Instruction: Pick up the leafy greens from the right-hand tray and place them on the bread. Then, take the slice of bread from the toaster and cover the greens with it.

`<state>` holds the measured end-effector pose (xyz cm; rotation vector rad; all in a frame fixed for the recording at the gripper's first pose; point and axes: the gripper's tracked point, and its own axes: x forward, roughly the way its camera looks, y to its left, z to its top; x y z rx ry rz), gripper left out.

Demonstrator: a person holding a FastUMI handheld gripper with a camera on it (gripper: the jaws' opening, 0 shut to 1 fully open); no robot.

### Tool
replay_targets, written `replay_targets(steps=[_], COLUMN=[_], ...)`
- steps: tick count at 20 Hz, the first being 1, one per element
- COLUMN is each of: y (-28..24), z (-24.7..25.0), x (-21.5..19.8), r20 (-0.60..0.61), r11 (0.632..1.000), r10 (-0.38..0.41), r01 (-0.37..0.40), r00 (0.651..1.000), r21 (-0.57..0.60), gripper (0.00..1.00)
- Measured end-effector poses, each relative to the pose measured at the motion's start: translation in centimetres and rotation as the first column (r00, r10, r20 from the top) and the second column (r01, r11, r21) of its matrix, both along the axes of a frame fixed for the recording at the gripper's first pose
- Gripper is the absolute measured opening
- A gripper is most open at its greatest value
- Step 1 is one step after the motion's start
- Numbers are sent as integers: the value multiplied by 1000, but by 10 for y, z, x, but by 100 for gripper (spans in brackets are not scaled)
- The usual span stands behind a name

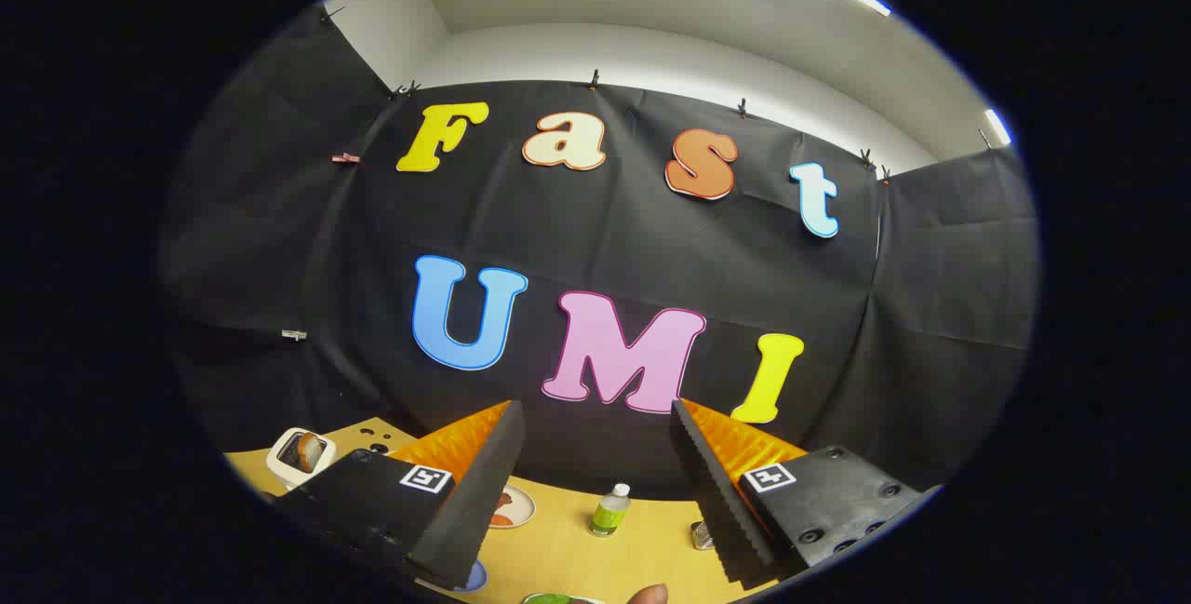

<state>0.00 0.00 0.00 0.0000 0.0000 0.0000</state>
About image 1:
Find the white toaster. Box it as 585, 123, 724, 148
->
267, 427, 338, 491

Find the row of black clips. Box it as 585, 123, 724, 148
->
321, 7, 992, 184

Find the round white plate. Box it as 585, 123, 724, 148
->
488, 485, 537, 529

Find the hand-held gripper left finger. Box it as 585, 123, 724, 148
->
270, 399, 527, 591

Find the green label plastic bottle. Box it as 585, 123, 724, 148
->
589, 483, 632, 538

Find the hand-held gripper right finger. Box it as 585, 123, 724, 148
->
670, 397, 941, 586

